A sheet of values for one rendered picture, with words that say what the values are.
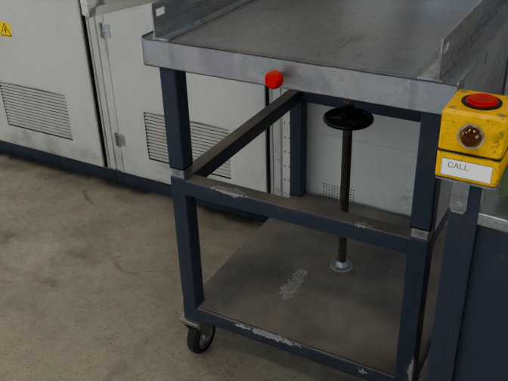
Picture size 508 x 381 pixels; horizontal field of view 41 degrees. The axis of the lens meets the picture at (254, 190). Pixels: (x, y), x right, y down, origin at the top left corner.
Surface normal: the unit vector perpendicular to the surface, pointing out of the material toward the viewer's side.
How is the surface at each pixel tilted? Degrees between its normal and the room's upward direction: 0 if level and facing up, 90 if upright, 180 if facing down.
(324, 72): 90
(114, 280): 0
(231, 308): 0
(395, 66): 0
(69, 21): 90
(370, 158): 90
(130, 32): 89
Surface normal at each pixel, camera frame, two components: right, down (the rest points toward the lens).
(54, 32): -0.48, 0.44
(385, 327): -0.03, -0.87
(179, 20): 0.88, 0.22
